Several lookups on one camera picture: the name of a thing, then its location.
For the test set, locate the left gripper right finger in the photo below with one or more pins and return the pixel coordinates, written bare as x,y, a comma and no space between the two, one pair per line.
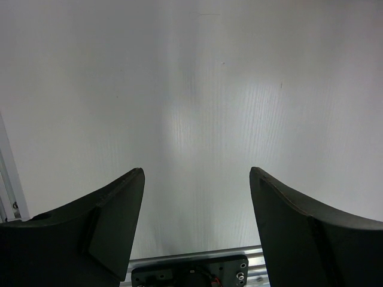
308,243

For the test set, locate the aluminium front rail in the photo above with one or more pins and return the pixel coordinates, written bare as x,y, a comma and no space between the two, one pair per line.
257,272

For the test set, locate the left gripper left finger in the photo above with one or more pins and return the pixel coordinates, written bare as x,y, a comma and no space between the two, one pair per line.
87,242

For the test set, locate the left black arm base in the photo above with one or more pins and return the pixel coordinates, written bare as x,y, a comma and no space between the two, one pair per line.
219,271

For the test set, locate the left aluminium frame post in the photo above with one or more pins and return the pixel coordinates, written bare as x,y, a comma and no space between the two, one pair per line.
13,200

